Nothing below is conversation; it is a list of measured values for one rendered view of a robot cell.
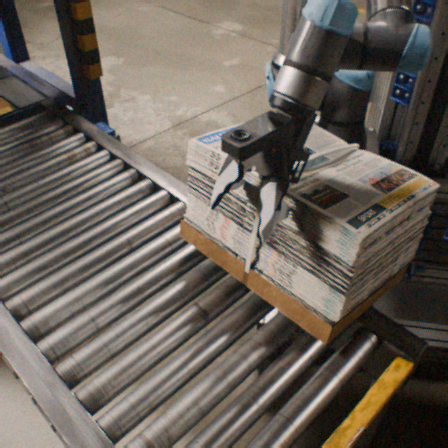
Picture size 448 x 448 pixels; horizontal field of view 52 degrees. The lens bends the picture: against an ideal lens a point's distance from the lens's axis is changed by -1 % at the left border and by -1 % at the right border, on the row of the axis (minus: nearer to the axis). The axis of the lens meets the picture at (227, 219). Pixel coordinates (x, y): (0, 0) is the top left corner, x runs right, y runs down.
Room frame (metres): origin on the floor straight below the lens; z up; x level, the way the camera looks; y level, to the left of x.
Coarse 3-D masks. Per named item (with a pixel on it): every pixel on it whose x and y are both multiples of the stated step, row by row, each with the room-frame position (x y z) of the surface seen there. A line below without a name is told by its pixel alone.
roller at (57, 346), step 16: (176, 256) 0.68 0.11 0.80; (192, 256) 0.69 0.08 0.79; (160, 272) 0.64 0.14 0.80; (176, 272) 0.65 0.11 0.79; (128, 288) 0.59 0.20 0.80; (144, 288) 0.60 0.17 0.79; (160, 288) 0.61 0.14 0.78; (112, 304) 0.55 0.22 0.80; (128, 304) 0.56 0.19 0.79; (80, 320) 0.51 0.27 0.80; (96, 320) 0.52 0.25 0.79; (112, 320) 0.53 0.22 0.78; (48, 336) 0.48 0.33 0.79; (64, 336) 0.48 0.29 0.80; (80, 336) 0.49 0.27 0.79; (48, 352) 0.45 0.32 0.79; (64, 352) 0.46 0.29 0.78
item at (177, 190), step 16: (64, 112) 1.31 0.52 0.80; (80, 128) 1.21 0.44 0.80; (96, 128) 1.21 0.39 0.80; (112, 144) 1.12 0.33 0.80; (128, 160) 1.04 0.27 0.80; (144, 160) 1.04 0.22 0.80; (144, 176) 0.97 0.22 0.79; (160, 176) 0.97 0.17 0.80; (176, 192) 0.90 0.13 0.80; (368, 320) 0.51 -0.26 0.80; (384, 320) 0.51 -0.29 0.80; (384, 336) 0.48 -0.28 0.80; (400, 336) 0.48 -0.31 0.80; (416, 336) 0.48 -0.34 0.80; (384, 352) 0.47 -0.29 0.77; (400, 352) 0.45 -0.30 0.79; (416, 352) 0.45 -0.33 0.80; (368, 368) 0.48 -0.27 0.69; (384, 368) 0.46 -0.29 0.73
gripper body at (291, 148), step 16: (272, 96) 0.62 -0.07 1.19; (288, 112) 0.61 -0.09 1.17; (304, 112) 0.60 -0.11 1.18; (304, 128) 0.62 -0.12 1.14; (288, 144) 0.60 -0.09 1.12; (304, 144) 0.63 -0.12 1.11; (256, 160) 0.58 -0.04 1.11; (272, 160) 0.56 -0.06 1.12; (288, 160) 0.59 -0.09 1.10; (304, 160) 0.60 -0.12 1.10
